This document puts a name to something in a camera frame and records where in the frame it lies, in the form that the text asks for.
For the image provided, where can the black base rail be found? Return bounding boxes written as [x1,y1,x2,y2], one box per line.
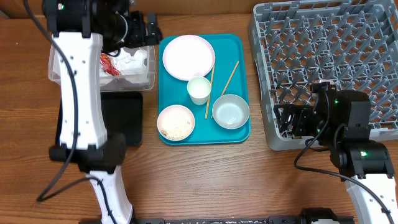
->
[131,208,355,224]

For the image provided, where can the left wooden chopstick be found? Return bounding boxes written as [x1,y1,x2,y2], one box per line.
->
[205,64,215,119]

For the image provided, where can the crumpled white tissue paper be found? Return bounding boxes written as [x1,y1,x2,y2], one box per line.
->
[99,48,150,86]

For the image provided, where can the red snack wrapper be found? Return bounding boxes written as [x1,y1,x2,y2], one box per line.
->
[100,54,120,76]

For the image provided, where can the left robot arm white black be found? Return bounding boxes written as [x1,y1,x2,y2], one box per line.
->
[42,0,162,223]

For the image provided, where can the grey dishwasher rack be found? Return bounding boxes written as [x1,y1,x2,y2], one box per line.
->
[248,0,397,151]

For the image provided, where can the white paper cup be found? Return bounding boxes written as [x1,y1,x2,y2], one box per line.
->
[187,77,210,105]

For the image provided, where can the teal serving tray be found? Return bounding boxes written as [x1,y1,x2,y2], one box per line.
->
[158,34,251,146]

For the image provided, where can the large white pink plate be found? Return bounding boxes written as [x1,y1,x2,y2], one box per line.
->
[162,35,216,81]

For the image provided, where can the right wooden chopstick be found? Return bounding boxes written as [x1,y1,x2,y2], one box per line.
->
[208,61,239,119]

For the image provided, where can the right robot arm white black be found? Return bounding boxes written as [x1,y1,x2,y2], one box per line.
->
[274,90,397,223]

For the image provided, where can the clear plastic waste bin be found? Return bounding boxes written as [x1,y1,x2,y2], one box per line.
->
[48,43,156,93]

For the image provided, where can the grey green ceramic bowl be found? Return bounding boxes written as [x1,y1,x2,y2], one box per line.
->
[212,94,250,129]

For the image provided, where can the black food waste tray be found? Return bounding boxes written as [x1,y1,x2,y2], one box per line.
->
[55,91,144,147]

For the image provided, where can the wooden chopstick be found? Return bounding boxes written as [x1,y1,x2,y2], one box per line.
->
[208,61,239,119]
[205,64,215,119]

